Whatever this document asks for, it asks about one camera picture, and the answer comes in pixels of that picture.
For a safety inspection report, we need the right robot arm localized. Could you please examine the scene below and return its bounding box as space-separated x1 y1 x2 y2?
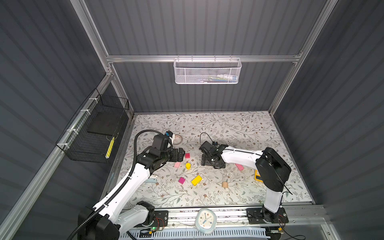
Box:
199 141 292 214

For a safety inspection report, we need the black corrugated cable hose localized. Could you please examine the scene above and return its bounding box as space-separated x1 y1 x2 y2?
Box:
66 129 165 240

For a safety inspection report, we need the white wire mesh basket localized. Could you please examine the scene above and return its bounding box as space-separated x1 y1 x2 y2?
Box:
173 57 242 85

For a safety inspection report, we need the yellow rectangular block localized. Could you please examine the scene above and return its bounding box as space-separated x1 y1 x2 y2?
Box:
191 175 203 186

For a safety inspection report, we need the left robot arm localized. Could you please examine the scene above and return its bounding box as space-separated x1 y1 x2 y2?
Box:
68 131 183 240

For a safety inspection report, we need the black wire basket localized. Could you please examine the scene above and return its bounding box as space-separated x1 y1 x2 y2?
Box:
57 91 130 164

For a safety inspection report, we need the roll of clear tape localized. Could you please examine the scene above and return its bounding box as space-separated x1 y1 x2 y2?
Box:
172 134 183 146

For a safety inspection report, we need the magenta square block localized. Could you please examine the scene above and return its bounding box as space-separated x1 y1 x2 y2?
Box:
179 177 186 184

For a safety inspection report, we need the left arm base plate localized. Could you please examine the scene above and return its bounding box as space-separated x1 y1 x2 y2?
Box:
142 210 169 228

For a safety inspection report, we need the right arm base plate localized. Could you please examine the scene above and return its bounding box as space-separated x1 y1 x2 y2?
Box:
246 206 289 224

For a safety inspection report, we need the white round clock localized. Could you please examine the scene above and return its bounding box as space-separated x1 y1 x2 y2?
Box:
195 208 217 235

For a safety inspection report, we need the yellow calculator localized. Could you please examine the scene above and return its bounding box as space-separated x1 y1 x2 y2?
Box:
255 170 263 183

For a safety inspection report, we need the black foam pad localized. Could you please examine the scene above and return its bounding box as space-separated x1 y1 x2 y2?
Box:
87 112 123 137

